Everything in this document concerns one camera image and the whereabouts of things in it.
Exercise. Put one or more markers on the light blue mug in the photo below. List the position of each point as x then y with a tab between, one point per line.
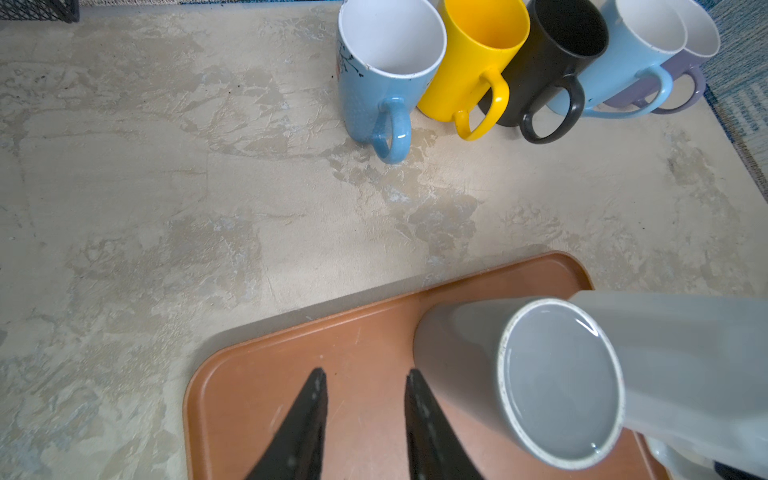
642	36

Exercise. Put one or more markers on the grey mug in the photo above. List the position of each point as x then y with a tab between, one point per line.
538	370

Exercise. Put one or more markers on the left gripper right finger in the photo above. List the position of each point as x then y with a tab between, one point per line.
434	451

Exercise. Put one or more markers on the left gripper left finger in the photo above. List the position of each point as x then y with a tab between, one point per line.
297	448

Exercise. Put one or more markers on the lavender mug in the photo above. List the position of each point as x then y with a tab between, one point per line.
703	43

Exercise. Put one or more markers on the yellow mug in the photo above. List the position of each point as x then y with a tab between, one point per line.
468	88

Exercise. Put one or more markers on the black wire shelf rack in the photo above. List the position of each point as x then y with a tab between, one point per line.
40	10

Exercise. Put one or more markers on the teal blue mug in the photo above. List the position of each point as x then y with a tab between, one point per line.
388	52

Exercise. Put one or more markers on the white mug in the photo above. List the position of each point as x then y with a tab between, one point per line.
695	372

